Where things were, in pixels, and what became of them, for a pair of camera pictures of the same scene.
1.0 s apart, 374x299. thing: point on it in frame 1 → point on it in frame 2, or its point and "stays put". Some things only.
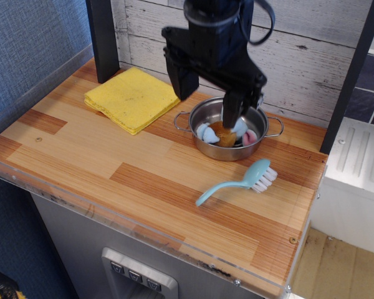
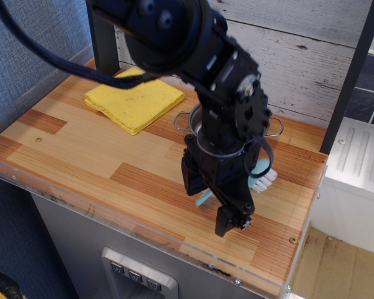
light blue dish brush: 258,176 stays put
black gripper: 219,53 → 228,177
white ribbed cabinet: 351,205 stays put
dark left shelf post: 101,22 stays put
